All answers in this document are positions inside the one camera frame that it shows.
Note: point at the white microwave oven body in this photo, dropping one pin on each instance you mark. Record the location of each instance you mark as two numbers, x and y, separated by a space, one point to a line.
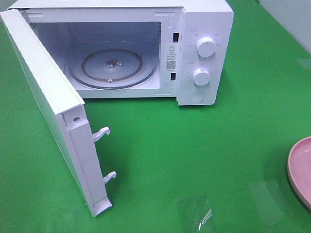
175 26

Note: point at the white microwave knob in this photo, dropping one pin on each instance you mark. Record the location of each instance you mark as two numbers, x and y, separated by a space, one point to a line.
201 76
206 46

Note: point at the round white door-release button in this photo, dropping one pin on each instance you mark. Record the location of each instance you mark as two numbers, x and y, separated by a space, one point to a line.
197 96

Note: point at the pink round plate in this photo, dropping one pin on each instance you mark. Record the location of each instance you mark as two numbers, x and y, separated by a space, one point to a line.
299 170

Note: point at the glass microwave turntable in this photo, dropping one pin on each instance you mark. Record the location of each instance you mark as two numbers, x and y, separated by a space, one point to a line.
114 64

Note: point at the white microwave door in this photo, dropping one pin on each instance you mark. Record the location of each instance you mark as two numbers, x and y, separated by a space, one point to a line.
63 110

